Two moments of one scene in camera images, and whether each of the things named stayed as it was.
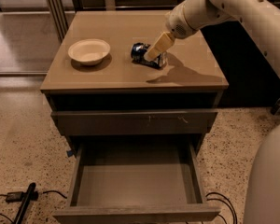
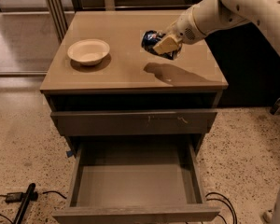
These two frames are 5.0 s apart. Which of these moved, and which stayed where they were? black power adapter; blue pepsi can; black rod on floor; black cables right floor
Moved: blue pepsi can
Stayed: black cables right floor; black power adapter; black rod on floor
